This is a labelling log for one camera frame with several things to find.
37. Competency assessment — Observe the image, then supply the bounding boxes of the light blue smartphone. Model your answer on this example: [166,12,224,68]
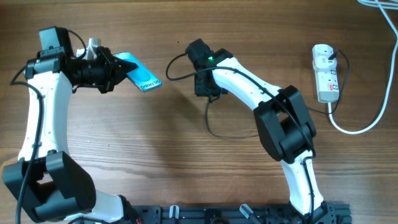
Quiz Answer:
[114,52,162,92]

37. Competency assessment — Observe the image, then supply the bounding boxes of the black USB charging cable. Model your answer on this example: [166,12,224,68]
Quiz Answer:
[204,49,350,140]

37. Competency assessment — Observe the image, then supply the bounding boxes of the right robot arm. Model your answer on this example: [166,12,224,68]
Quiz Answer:
[185,39,324,219]

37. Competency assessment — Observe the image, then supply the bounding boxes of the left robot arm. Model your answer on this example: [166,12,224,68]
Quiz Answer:
[2,26,142,223]

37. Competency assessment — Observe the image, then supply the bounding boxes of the white USB charger plug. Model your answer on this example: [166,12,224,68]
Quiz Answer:
[312,55,337,72]

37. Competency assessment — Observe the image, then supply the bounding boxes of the white power strip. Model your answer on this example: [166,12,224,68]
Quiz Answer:
[312,44,340,103]

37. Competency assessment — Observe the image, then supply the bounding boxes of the right camera black cable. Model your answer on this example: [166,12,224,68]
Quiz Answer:
[165,52,317,224]

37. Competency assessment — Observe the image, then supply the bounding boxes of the camera black cable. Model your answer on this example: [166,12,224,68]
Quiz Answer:
[165,52,317,224]
[9,63,44,224]

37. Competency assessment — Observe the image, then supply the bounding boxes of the left camera black cable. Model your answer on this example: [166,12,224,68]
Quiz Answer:
[9,63,44,224]

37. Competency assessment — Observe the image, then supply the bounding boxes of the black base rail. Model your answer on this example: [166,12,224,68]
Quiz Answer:
[134,203,353,224]

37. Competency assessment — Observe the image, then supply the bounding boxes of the white power strip cord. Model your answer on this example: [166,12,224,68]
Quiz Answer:
[328,0,398,135]

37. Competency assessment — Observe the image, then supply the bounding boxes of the white cables at corner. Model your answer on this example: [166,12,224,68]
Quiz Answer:
[356,0,398,11]

